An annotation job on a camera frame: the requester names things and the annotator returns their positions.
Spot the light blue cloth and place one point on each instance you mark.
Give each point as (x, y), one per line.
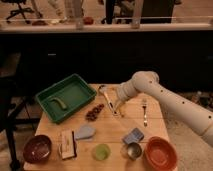
(85, 132)

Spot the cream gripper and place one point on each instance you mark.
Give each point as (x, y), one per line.
(118, 107)

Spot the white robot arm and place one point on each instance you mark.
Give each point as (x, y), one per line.
(197, 118)

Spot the green pepper in tray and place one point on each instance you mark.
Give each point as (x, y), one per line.
(59, 102)

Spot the silver fork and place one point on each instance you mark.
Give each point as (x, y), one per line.
(144, 105)

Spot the dark red grape bunch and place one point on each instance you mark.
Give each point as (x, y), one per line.
(93, 114)

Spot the dark red bowl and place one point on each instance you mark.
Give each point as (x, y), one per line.
(37, 149)

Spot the small metal cup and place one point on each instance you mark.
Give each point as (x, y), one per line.
(134, 150)

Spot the orange plate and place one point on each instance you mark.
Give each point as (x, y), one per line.
(160, 154)

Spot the black office chair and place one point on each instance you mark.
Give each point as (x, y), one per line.
(22, 11)

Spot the green plastic tray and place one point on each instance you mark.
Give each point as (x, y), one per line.
(74, 91)

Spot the silver spoon with white handle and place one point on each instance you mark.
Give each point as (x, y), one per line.
(103, 90)

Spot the green cup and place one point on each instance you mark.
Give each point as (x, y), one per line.
(101, 152)

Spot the black chair at left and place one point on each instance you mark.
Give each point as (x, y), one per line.
(9, 113)

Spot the blue sponge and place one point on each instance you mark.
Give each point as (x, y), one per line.
(134, 136)

